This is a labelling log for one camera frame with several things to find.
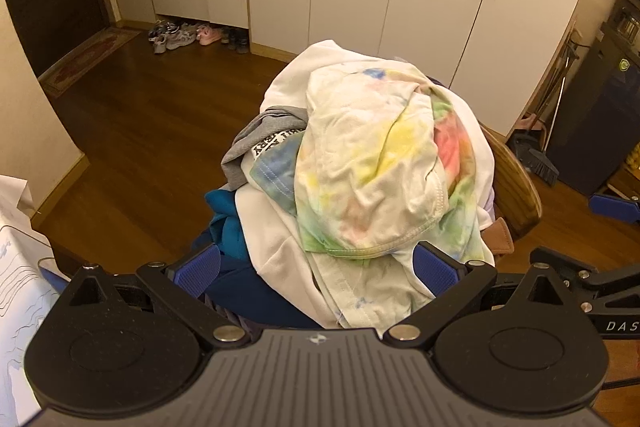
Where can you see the patterned door mat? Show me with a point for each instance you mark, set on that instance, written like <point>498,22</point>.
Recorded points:
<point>85,62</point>

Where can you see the teal garment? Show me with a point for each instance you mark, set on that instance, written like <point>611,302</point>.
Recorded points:
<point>225,217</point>

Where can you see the brown cloth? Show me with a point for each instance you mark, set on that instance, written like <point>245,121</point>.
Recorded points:
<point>500,239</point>

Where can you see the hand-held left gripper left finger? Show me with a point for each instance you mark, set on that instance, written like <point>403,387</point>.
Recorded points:
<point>197,269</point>

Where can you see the broom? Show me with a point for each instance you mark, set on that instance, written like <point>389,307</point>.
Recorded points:
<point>542,164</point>

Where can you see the dark wooden chair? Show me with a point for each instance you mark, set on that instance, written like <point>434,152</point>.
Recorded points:
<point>515,187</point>

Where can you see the blue green tie-dye garment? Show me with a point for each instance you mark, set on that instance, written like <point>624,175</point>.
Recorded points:
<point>272,177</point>

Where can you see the dustpan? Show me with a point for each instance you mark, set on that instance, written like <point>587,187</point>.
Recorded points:
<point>520,144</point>

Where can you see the grey garment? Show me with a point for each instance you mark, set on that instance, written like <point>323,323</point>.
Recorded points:
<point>240,152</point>

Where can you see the white garment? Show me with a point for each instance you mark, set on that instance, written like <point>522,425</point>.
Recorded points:
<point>285,82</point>

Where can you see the pastel tie-dye t-shirt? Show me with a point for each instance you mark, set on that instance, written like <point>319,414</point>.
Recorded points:
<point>360,157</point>

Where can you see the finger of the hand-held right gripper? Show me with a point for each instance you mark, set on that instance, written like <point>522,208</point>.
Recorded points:
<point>560,259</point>
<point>607,206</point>

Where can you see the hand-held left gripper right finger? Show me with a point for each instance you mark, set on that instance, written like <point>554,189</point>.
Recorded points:
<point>435,269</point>

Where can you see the navy blue garment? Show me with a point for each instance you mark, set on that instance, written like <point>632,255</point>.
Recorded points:
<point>240,282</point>

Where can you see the row of shoes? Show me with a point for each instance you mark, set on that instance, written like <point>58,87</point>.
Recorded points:
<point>180,38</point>

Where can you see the dark tall appliance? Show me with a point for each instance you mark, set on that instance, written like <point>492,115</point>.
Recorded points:
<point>595,107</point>

